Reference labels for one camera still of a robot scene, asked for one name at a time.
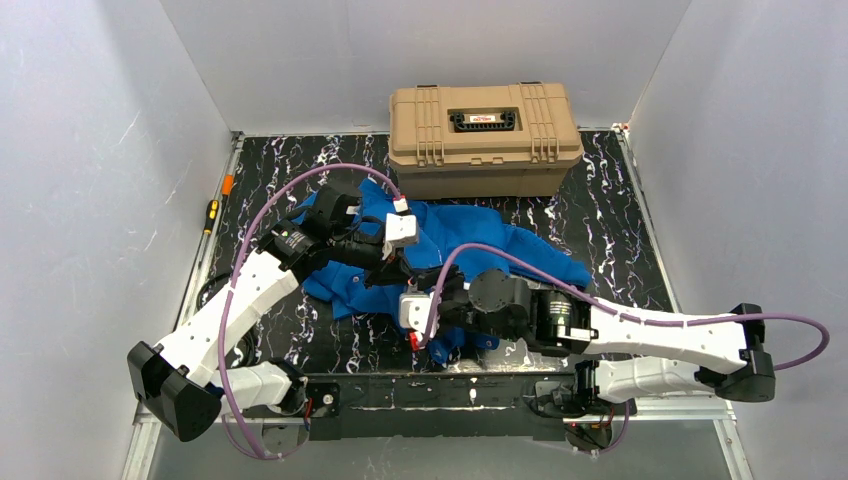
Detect blue zip jacket white lining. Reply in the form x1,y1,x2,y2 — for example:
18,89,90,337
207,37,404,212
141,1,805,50
302,178,591,365

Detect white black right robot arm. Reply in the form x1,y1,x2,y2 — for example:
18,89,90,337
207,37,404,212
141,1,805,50
434,269,776,405

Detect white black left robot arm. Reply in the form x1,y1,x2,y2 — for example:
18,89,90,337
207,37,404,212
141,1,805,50
127,185,418,442

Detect tan plastic toolbox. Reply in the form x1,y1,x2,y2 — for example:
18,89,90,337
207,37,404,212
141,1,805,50
389,82,584,200

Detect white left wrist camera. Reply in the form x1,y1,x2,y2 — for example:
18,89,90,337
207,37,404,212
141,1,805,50
384,213,420,250

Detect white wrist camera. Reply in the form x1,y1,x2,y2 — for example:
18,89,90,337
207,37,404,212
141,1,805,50
398,291,438,351
384,213,420,250

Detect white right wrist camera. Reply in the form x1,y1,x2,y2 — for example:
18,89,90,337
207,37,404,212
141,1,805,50
398,291,438,351

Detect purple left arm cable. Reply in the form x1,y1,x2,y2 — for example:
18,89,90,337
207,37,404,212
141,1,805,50
217,162,409,462

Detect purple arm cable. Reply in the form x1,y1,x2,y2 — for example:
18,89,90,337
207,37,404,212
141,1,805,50
420,243,831,372
217,162,409,462

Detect orange handled screwdriver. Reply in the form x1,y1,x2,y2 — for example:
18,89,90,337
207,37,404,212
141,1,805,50
221,174,234,197

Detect yellow black handled screwdriver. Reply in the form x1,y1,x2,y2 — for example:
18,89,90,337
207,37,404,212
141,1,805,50
203,199,220,235

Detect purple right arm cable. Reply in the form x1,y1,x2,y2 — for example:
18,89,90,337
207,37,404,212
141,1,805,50
420,243,831,372

